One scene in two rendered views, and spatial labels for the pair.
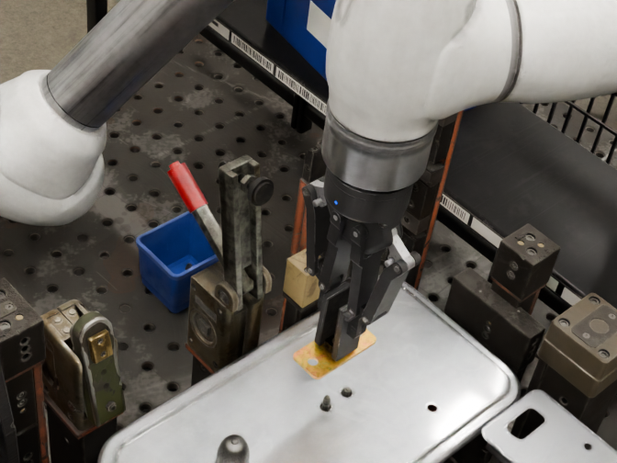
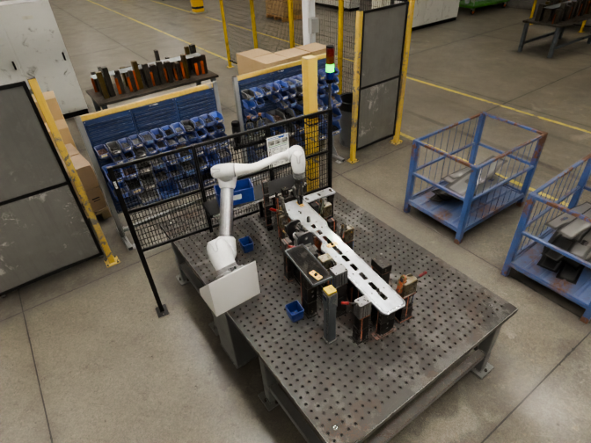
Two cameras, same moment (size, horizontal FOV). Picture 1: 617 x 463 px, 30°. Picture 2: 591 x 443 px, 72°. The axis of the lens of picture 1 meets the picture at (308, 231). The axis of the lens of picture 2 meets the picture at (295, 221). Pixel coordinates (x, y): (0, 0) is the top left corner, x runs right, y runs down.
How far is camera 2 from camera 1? 2.65 m
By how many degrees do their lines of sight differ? 51
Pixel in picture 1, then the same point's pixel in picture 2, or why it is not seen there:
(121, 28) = (229, 216)
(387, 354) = (293, 207)
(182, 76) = (188, 245)
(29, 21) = (69, 323)
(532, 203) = (272, 190)
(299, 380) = (295, 214)
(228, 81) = (193, 239)
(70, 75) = (228, 229)
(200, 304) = (282, 220)
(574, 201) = (273, 186)
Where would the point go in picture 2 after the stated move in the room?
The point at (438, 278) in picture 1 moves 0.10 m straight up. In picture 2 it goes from (255, 221) to (253, 212)
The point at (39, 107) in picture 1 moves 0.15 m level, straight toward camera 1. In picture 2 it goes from (229, 237) to (248, 236)
